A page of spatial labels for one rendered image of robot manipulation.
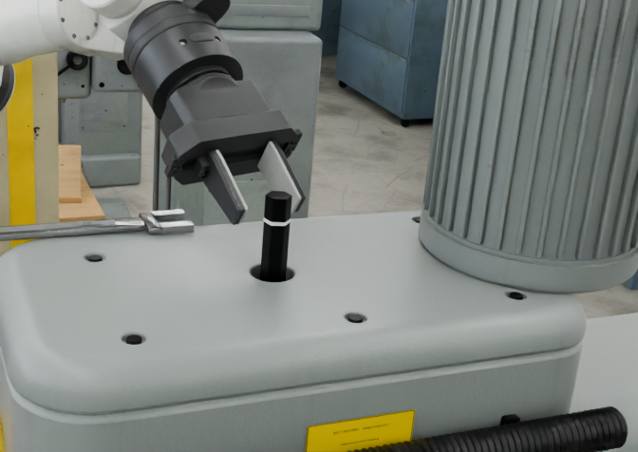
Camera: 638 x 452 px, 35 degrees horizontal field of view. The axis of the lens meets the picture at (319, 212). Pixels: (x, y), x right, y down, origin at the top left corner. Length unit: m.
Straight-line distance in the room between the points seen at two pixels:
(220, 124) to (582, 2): 0.30
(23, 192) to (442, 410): 1.91
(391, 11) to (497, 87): 7.60
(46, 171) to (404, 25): 5.86
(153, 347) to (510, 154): 0.32
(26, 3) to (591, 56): 0.54
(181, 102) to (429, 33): 7.36
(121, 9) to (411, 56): 7.26
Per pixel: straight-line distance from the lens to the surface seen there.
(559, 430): 0.85
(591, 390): 1.01
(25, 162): 2.58
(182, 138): 0.83
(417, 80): 8.23
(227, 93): 0.88
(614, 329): 1.14
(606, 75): 0.82
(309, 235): 0.92
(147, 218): 0.92
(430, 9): 8.15
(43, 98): 2.55
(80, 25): 1.03
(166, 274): 0.83
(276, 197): 0.81
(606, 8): 0.80
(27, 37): 1.04
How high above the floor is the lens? 2.24
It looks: 21 degrees down
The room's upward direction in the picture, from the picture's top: 5 degrees clockwise
